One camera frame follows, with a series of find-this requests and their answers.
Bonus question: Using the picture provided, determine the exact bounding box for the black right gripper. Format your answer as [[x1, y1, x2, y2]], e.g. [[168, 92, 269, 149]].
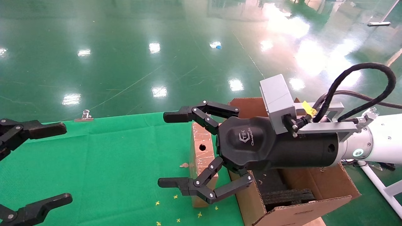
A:
[[158, 100, 340, 204]]

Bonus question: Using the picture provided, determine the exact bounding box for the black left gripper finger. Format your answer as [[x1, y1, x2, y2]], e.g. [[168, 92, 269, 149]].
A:
[[0, 193, 73, 226], [0, 119, 67, 161]]

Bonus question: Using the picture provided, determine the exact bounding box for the small cardboard box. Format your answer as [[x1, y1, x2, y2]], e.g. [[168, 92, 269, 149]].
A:
[[189, 122, 219, 208]]

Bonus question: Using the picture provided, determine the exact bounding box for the large open cardboard carton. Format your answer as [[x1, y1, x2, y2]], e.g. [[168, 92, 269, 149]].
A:
[[228, 97, 361, 226]]

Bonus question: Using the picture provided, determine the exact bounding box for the silver binder clip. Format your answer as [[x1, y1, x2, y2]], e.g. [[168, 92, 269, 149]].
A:
[[74, 110, 94, 122]]

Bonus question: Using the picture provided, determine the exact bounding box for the green table cloth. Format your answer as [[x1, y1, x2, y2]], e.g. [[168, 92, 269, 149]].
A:
[[0, 111, 245, 226]]

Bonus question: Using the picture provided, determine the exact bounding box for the black foam block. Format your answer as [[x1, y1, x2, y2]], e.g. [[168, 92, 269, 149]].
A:
[[261, 188, 315, 211]]

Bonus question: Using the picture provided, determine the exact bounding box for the white metal stand leg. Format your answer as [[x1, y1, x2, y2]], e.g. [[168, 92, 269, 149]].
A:
[[359, 161, 402, 219]]

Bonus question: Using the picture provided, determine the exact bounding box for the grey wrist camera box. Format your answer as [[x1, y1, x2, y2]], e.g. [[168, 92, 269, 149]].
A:
[[259, 74, 297, 135]]

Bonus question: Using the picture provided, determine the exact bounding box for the yellow cable tag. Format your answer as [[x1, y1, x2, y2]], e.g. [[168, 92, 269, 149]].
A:
[[301, 100, 318, 116]]

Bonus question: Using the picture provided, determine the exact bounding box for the grey metal camera bracket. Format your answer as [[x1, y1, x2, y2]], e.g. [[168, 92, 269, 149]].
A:
[[294, 101, 359, 142]]

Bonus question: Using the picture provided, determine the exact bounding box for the silver cable connector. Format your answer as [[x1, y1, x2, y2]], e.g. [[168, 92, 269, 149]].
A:
[[356, 113, 376, 129]]

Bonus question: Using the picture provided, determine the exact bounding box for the thin dark cable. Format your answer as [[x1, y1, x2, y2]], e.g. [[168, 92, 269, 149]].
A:
[[314, 90, 402, 110]]

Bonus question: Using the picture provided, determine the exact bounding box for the thick black sleeved cable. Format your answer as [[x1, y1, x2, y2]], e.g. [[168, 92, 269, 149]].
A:
[[312, 63, 397, 123]]

